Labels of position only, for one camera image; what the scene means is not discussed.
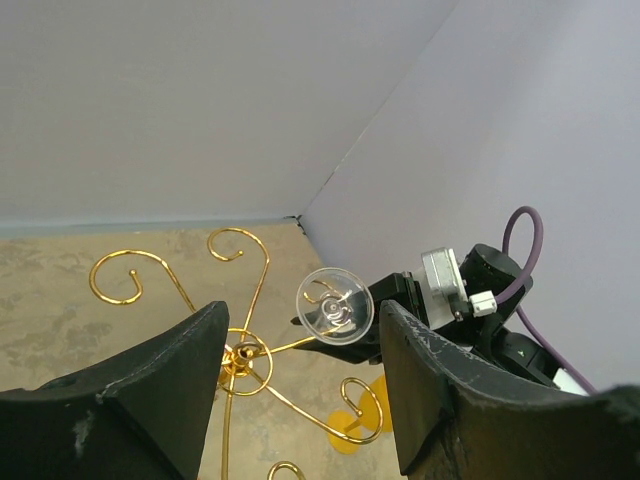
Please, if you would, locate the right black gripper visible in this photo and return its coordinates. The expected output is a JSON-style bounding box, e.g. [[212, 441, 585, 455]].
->
[[295, 272, 429, 365]]

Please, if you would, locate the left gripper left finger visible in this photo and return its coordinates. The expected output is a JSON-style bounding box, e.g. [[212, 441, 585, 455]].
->
[[1, 301, 229, 479]]

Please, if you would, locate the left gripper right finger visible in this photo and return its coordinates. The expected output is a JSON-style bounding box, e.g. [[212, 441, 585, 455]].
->
[[379, 301, 639, 479]]

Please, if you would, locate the clear wine glass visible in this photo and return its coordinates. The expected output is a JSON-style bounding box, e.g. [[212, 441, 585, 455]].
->
[[296, 267, 375, 346]]

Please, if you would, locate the yellow plastic wine glass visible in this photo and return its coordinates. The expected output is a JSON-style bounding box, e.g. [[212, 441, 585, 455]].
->
[[328, 374, 393, 455]]

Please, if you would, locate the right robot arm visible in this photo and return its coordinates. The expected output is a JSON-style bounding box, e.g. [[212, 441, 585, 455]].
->
[[369, 243, 595, 395]]

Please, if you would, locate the gold wire wine glass rack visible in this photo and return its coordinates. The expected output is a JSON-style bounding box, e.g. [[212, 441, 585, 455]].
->
[[89, 227, 394, 480]]

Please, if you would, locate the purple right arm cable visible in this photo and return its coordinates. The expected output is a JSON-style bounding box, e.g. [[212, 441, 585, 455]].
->
[[492, 205, 599, 394]]

